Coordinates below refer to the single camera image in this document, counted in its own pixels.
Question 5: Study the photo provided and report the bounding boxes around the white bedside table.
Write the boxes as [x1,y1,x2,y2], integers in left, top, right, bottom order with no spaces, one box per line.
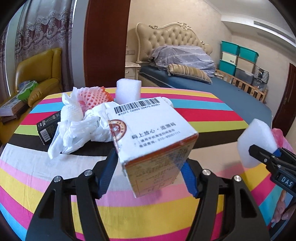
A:
[125,62,141,80]

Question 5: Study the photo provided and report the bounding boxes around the books on side table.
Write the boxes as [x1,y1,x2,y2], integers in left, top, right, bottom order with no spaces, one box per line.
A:
[0,96,29,124]

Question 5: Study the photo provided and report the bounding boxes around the white orange carton box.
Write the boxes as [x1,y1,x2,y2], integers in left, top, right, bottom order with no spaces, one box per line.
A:
[105,97,199,198]

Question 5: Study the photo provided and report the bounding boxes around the grey striped duvet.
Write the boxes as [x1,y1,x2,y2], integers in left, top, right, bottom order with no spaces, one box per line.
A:
[148,45,216,78]

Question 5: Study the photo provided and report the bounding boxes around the black white checkered bag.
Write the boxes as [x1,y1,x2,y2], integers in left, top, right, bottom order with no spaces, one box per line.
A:
[254,65,269,84]

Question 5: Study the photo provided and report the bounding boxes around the pink foam fruit net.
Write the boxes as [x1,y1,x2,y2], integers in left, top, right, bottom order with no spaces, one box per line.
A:
[77,86,114,113]

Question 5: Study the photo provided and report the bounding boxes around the person's hand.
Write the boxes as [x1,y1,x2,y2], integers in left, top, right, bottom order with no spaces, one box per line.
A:
[271,190,295,223]

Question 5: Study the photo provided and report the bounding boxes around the crumpled white plastic bag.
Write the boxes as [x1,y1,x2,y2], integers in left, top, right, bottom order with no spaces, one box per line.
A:
[48,101,118,159]

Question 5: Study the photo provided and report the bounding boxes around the striped beige pillow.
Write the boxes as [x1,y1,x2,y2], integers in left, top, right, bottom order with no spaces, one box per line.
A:
[166,64,212,84]

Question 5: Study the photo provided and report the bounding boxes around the white storage bin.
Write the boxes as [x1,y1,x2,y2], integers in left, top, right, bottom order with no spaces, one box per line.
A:
[222,51,238,65]

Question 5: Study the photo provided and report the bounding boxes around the white foam cube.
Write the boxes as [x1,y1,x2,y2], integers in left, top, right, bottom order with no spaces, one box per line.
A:
[115,78,142,104]
[237,118,278,168]

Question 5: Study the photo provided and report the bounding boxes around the wooden crib rail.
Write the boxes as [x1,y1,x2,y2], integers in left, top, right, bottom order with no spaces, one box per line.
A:
[215,69,268,104]

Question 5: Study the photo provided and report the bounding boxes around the beige tufted headboard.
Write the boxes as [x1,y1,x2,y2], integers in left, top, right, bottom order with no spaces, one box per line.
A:
[135,22,213,64]

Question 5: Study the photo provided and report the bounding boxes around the lace patterned curtain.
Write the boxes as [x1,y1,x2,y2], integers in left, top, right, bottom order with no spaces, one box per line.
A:
[1,1,76,96]

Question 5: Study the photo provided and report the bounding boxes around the grey storage bin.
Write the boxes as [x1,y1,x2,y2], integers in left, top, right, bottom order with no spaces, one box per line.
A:
[235,68,253,84]

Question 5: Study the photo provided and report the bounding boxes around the yellow leather armchair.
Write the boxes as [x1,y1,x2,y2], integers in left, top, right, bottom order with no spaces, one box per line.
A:
[1,48,63,144]

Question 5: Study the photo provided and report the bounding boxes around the dark red wooden pillar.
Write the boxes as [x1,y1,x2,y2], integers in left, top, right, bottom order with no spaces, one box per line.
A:
[83,0,130,87]

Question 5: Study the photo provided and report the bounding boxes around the small black box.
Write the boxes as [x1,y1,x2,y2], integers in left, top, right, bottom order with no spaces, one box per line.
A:
[37,111,61,145]

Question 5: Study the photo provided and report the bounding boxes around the dark wooden door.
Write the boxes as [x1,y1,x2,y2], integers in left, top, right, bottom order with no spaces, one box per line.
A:
[272,63,296,137]

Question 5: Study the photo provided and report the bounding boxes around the white foam fruit net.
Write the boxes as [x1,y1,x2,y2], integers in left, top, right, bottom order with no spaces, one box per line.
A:
[60,87,84,122]

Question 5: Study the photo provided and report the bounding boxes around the teal storage bin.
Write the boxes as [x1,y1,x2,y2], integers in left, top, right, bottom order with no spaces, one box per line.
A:
[221,41,240,56]
[219,59,236,76]
[239,46,259,64]

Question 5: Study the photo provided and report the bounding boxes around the ceiling air vent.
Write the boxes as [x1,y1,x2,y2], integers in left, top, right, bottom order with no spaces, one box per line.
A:
[253,21,295,43]

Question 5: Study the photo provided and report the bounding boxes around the blue mattress bed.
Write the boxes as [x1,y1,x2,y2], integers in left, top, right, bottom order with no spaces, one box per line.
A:
[138,65,272,126]

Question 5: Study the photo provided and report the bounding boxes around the pink lined trash bin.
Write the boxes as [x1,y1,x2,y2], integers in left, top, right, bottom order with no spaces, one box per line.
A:
[271,128,295,153]

